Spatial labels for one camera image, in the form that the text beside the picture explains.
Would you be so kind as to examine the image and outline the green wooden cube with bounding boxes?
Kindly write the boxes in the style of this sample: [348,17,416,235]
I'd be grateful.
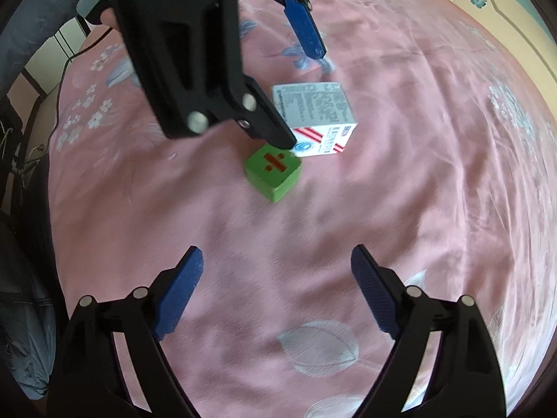
[244,145,301,203]

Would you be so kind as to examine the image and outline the white medicine box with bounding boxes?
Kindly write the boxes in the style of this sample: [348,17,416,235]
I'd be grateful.
[272,82,358,157]

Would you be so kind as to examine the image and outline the grey jacket sleeve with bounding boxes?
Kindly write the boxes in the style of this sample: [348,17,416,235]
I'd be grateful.
[1,0,78,98]

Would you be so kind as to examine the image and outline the pink floral bedspread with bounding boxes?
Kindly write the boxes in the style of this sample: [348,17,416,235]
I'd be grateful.
[48,0,556,417]

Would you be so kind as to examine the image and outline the cream wooden headboard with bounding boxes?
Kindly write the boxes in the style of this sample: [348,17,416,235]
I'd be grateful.
[449,0,556,113]

